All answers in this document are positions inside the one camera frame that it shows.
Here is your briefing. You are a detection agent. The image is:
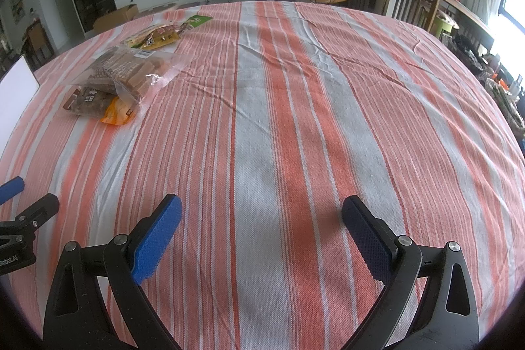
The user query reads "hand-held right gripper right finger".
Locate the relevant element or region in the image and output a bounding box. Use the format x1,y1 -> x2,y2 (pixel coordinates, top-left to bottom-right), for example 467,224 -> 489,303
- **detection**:
342,195 -> 480,350

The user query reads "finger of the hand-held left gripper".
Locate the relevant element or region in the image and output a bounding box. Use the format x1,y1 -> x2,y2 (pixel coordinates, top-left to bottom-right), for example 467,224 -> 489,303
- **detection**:
0,193 -> 60,243
0,176 -> 26,205

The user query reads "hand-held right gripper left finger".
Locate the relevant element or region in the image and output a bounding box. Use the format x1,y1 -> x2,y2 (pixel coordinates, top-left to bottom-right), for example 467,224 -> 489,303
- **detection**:
43,193 -> 183,350

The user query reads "yellow red-print snack packet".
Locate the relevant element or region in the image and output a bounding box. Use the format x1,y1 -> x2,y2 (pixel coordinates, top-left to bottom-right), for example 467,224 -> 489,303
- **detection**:
123,24 -> 186,51

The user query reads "green white snack packet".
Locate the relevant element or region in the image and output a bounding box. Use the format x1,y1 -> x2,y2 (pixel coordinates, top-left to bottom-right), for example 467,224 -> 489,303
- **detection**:
179,15 -> 214,33

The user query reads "white board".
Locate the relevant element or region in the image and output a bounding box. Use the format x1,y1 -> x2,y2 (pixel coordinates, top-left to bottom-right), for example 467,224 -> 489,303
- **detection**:
0,55 -> 41,159

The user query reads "dark brown snack packet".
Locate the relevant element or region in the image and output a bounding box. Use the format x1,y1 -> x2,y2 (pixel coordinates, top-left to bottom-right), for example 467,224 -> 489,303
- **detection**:
62,85 -> 120,119

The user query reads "orange gold snack packet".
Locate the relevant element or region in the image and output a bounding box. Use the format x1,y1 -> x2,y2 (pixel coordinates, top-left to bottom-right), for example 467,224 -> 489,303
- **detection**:
100,96 -> 138,127

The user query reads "clear bag of biscuits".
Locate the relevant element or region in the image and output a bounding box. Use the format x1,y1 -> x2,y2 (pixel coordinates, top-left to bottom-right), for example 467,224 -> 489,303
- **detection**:
59,46 -> 189,117

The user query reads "cardboard box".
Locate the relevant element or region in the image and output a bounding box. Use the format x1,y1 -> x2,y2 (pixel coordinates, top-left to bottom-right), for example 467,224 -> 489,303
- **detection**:
94,3 -> 140,34

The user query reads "cluttered side table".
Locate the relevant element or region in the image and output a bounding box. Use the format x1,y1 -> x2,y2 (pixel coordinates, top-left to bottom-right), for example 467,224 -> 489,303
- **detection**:
441,0 -> 525,129

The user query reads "green stool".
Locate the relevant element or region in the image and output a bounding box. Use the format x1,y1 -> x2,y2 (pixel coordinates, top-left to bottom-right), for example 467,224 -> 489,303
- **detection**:
435,11 -> 460,41

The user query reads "wooden slatted chair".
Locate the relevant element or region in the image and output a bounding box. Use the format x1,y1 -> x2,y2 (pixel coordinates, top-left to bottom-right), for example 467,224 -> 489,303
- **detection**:
383,0 -> 443,33

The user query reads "wall picture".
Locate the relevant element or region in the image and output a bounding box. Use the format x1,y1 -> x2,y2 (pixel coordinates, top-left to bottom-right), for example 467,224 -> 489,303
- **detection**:
10,0 -> 26,23

